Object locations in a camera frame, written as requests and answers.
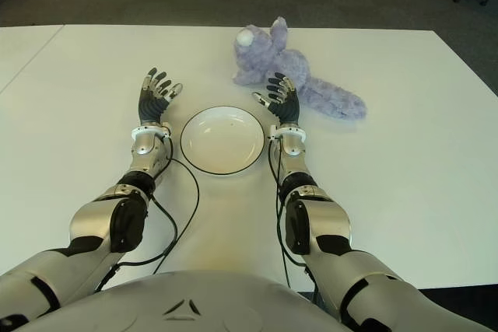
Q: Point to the white plate with black rim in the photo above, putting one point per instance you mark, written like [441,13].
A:
[223,139]

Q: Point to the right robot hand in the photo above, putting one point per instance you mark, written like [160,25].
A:
[287,108]

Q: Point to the purple plush doll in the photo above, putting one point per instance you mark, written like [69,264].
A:
[288,60]

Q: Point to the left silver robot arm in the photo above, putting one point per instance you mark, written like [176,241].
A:
[97,215]

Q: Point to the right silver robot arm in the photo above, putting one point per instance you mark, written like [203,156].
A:
[330,223]

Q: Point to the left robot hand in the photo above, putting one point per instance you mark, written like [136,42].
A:
[151,106]

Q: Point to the grey robot torso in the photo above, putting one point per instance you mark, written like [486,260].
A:
[186,301]

